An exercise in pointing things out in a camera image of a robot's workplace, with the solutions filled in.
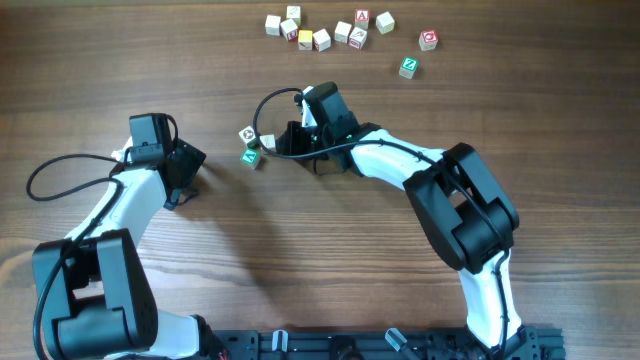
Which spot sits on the wooden block red side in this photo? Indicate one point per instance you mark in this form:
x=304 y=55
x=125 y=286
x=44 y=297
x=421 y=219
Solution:
x=289 y=29

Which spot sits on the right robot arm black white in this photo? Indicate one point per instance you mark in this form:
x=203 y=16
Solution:
x=467 y=218

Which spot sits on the plain wooden block far left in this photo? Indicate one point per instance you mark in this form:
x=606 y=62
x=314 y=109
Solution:
x=272 y=25

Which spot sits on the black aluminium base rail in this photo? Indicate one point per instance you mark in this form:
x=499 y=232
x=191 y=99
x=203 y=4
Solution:
x=529 y=343

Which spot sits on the red letter O block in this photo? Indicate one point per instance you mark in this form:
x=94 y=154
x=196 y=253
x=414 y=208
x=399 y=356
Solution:
x=428 y=40

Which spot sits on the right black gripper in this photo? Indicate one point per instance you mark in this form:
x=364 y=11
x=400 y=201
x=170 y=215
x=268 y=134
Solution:
x=292 y=133

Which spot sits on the soccer ball wooden block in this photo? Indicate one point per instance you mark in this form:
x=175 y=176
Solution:
x=249 y=137

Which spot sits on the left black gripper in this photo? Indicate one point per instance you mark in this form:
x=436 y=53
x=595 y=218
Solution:
x=187 y=163

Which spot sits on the plain wooden block centre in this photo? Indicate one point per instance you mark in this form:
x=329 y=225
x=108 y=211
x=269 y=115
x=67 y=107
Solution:
x=342 y=32

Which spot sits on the yellow top wooden block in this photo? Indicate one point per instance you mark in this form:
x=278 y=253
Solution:
x=305 y=40

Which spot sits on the wooden block top left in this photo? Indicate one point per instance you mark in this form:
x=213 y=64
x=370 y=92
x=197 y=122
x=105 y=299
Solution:
x=294 y=12

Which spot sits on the plain wooden block right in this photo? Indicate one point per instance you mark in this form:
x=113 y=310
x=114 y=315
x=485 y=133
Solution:
x=385 y=22

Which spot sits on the green letter Z block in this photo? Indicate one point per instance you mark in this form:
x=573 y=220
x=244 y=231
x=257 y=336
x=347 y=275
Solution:
x=408 y=67

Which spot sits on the wooden block drawing top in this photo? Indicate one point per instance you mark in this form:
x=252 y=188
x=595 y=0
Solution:
x=357 y=38

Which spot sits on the plain wooden block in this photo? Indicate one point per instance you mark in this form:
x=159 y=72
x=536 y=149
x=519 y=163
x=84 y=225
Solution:
x=342 y=32
x=272 y=25
x=385 y=22

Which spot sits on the red letter A block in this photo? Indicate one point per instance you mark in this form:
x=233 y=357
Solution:
x=362 y=18

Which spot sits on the wooden block red sides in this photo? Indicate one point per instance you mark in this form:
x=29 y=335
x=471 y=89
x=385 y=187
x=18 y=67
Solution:
x=269 y=141

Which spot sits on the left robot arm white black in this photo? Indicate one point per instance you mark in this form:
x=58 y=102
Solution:
x=94 y=299

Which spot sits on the green letter A block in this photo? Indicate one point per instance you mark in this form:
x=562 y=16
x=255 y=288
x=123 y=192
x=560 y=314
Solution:
x=251 y=157

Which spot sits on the wooden block red edge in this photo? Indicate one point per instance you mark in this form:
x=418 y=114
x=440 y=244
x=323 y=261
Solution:
x=321 y=40

